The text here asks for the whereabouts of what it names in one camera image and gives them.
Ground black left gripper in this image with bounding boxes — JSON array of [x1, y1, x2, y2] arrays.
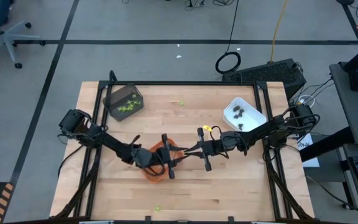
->
[[134, 133, 191, 180]]

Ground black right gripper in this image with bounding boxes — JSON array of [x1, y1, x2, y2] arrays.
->
[[183, 127, 247, 172]]

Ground orange plastic bin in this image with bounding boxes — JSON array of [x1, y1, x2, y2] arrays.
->
[[141, 138, 186, 184]]

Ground white plastic bin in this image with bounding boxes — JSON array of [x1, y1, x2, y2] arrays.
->
[[222, 96, 267, 138]]

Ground dark grey plastic bin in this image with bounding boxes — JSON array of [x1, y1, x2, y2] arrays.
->
[[102, 83, 145, 122]]

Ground black computer tower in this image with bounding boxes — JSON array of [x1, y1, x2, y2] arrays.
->
[[221, 58, 307, 100]]

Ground white paper sheet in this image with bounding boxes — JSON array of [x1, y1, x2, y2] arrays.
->
[[296, 133, 321, 169]]

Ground black desk support bar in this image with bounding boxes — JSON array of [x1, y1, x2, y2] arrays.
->
[[300, 126, 356, 162]]

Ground grey desk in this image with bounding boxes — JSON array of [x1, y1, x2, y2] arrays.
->
[[328, 60, 358, 147]]

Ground office chair base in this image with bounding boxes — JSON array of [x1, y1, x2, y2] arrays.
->
[[0, 0, 47, 70]]

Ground black left wrist camera cable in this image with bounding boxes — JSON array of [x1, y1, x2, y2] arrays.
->
[[141, 163, 167, 177]]

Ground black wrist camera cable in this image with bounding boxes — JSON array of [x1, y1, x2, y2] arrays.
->
[[210, 125, 230, 159], [141, 163, 167, 177]]

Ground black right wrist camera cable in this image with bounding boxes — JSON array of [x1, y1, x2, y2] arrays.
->
[[210, 125, 230, 159]]

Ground black aluminium table frame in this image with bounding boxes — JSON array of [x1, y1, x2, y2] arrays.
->
[[50, 70, 315, 224]]

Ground black hanging cable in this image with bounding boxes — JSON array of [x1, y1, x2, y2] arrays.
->
[[214, 0, 242, 75]]

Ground white cable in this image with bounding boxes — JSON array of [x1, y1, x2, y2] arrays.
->
[[298, 95, 316, 106]]

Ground black computer cables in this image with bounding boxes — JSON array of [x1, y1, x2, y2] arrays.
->
[[290, 77, 335, 103]]

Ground long black floor cable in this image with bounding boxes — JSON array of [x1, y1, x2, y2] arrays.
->
[[305, 174, 358, 220]]

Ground yellow hanging cable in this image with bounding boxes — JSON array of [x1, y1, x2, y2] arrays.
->
[[268, 0, 289, 62]]

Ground black floor cable bundle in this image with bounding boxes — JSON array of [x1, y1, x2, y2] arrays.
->
[[183, 0, 205, 9], [212, 0, 236, 7]]

